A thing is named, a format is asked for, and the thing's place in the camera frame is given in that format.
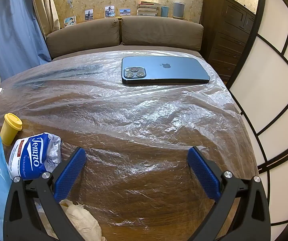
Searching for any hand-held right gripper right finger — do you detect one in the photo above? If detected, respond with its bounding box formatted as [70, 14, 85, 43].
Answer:
[188, 146, 272, 241]

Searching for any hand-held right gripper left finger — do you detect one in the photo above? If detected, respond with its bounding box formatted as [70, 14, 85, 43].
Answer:
[3, 147, 104, 241]

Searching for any white blue tube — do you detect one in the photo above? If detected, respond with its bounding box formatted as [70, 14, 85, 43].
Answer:
[8, 132, 62, 181]

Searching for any beige sponge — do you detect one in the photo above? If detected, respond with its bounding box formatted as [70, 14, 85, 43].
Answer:
[35, 198, 103, 241]

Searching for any small yellow cup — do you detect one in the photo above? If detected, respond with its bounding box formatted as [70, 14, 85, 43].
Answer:
[0, 113, 23, 146]

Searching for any clear plastic table cover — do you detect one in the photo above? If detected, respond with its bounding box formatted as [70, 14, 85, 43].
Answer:
[0, 50, 245, 231]

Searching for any blue smartphone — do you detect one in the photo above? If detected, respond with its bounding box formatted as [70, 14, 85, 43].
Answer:
[121, 56, 211, 86]

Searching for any white panel sliding door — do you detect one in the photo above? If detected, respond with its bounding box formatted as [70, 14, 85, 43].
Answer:
[226, 0, 288, 231]

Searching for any dark wooden cabinet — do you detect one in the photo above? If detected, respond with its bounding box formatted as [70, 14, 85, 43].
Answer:
[200, 0, 256, 82]

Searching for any blue curtain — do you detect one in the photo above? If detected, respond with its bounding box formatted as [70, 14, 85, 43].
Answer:
[0, 0, 52, 106]

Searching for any beige curtain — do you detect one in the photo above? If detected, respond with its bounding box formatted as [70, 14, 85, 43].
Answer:
[31, 0, 60, 34]

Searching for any stack of books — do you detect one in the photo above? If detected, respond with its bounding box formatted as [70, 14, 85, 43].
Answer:
[137, 1, 161, 17]

